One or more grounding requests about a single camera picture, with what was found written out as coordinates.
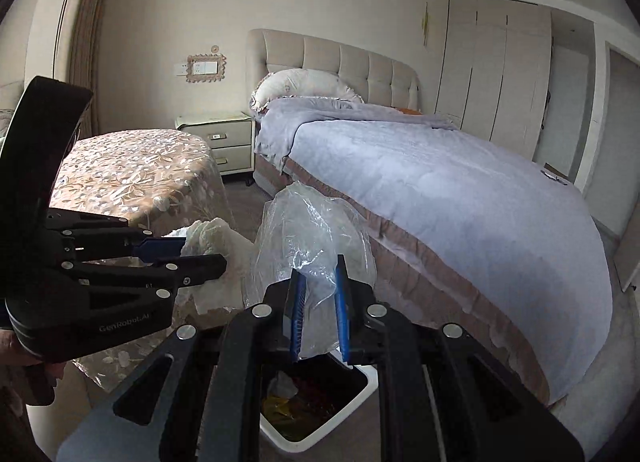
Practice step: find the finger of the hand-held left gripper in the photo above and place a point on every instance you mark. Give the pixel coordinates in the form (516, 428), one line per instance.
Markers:
(200, 269)
(160, 248)

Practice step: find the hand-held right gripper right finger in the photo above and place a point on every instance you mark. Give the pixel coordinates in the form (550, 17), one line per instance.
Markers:
(342, 312)

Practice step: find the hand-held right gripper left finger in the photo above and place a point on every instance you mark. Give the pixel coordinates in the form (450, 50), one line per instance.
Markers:
(298, 317)

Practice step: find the white tissue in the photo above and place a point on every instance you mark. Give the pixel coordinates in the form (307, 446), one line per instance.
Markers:
(235, 262)

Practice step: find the white square trash bin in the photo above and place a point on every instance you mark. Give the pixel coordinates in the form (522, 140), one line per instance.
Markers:
(367, 382)

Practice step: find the clear plastic bag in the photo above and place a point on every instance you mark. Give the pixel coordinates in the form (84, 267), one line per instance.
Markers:
(300, 232)

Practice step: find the person's left hand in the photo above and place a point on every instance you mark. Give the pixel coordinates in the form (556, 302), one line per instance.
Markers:
(10, 349)

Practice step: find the white crumpled paper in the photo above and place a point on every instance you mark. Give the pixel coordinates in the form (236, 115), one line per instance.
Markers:
(282, 384)

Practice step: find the red crumpled wrapper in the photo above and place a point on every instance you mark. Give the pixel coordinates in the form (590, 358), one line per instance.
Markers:
(320, 394)

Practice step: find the floral lace tablecloth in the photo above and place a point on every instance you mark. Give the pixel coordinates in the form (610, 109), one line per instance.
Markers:
(140, 167)

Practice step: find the yellow crumpled wrapper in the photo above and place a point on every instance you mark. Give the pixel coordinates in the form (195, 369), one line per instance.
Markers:
(280, 407)

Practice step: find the cream nightstand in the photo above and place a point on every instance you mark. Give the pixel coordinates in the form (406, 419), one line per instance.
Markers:
(230, 134)

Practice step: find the beige curtain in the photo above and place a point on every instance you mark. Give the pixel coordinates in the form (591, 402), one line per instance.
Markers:
(92, 42)

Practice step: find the bed with lavender quilt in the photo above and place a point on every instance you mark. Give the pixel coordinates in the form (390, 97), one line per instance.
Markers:
(450, 182)

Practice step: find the white ruffled pillow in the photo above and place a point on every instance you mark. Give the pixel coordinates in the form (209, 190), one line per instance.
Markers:
(300, 84)

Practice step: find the orange cloth item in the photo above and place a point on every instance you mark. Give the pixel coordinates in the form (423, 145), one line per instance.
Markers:
(411, 111)

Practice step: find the beige tufted headboard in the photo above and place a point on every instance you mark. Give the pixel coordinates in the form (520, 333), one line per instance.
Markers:
(320, 49)

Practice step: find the small flat item on bedspread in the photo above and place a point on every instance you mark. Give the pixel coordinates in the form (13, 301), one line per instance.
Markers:
(555, 177)

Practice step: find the beige wardrobe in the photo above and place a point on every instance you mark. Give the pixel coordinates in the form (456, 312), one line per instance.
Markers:
(500, 72)

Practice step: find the white wall socket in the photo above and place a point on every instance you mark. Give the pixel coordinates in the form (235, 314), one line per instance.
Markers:
(180, 69)

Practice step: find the framed wall switch panel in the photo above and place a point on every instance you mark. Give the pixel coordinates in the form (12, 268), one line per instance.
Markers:
(205, 68)

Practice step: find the slim gold wall ornament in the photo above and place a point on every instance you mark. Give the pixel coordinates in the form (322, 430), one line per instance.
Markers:
(426, 24)

